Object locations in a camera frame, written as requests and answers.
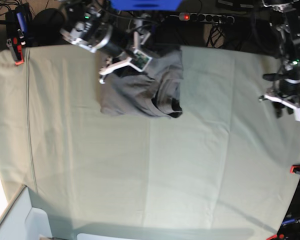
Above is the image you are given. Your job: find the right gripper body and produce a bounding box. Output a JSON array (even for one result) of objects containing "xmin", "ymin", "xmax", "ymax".
[{"xmin": 99, "ymin": 31, "xmax": 151, "ymax": 84}]

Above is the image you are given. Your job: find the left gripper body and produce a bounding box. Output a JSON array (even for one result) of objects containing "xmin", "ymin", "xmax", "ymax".
[{"xmin": 259, "ymin": 77, "xmax": 300, "ymax": 110}]

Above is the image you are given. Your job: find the grey t-shirt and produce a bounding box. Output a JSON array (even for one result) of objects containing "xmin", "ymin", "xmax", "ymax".
[{"xmin": 100, "ymin": 48, "xmax": 184, "ymax": 119}]

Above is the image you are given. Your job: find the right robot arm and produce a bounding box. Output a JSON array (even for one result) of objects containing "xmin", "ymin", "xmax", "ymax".
[{"xmin": 60, "ymin": 0, "xmax": 153, "ymax": 84}]

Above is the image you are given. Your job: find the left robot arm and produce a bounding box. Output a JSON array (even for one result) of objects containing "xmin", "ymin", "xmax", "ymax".
[{"xmin": 259, "ymin": 0, "xmax": 300, "ymax": 122}]

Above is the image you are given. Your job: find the blue box top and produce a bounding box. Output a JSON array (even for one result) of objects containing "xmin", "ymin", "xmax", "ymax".
[{"xmin": 110, "ymin": 0, "xmax": 182, "ymax": 11}]

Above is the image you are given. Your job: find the black power strip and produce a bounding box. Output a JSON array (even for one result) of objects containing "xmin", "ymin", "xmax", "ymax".
[{"xmin": 178, "ymin": 12, "xmax": 235, "ymax": 25}]

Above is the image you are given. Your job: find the black round base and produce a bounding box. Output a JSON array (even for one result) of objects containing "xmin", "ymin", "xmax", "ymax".
[{"xmin": 29, "ymin": 8, "xmax": 66, "ymax": 47}]

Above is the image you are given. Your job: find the red black clamp left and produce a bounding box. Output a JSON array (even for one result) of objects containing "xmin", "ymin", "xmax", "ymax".
[{"xmin": 6, "ymin": 37, "xmax": 25, "ymax": 66}]

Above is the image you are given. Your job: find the red clamp bottom right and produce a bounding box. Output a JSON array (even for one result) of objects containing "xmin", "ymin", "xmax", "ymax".
[{"xmin": 266, "ymin": 233, "xmax": 286, "ymax": 240}]

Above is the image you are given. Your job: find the white bin corner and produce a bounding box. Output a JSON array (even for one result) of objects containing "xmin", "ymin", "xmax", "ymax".
[{"xmin": 0, "ymin": 185, "xmax": 53, "ymax": 240}]

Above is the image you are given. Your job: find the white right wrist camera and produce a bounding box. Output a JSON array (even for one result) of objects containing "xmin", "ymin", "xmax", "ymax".
[{"xmin": 130, "ymin": 49, "xmax": 153, "ymax": 73}]

